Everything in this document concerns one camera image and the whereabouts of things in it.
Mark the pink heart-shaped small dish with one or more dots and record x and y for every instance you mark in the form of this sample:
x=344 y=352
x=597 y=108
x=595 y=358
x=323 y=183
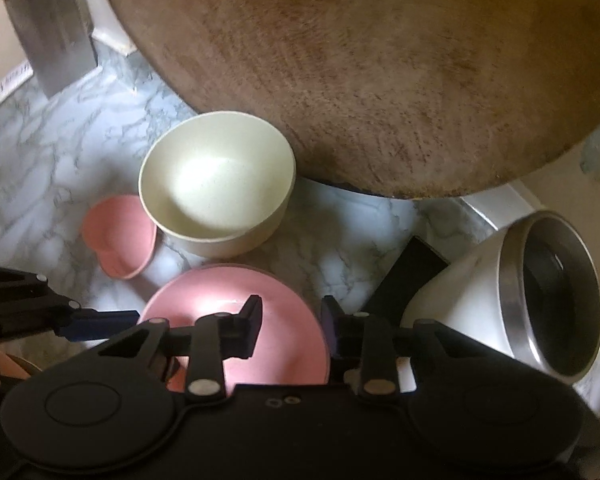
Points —
x=120 y=235

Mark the round wooden cutting board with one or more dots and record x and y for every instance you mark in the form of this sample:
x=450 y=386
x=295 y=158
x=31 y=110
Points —
x=360 y=60

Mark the pink bowl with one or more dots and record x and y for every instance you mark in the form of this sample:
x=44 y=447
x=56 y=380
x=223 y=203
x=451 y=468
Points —
x=275 y=310

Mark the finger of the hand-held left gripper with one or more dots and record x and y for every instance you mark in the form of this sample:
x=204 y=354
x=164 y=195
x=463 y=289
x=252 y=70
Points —
x=100 y=325
x=15 y=282

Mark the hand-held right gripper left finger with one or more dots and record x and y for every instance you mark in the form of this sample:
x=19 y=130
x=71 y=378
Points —
x=254 y=322

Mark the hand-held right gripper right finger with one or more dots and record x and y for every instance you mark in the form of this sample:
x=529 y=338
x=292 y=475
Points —
x=331 y=327

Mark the white patterned trim strip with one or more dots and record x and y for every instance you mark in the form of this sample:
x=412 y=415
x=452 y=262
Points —
x=2 y=90

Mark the cream bowl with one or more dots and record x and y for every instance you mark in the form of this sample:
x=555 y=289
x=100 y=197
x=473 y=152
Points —
x=215 y=185

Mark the black glass stovetop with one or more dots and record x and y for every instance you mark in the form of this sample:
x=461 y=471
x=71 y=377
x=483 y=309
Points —
x=405 y=275

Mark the white steel-lined cup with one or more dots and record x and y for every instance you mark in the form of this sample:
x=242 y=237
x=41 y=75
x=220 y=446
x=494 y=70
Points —
x=475 y=300

